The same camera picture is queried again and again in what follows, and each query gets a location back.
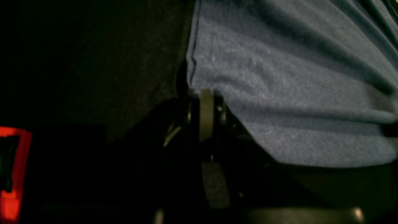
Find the black table cloth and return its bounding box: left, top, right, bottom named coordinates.
left=1, top=0, right=195, bottom=224

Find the blue-grey t-shirt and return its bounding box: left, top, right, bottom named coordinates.
left=186, top=0, right=398, bottom=168

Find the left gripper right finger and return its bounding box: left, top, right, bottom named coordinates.
left=199, top=89, right=364, bottom=224

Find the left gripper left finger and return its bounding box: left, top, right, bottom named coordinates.
left=103, top=98, right=199, bottom=224

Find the orange clamp far left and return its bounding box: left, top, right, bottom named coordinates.
left=0, top=127, right=32, bottom=224

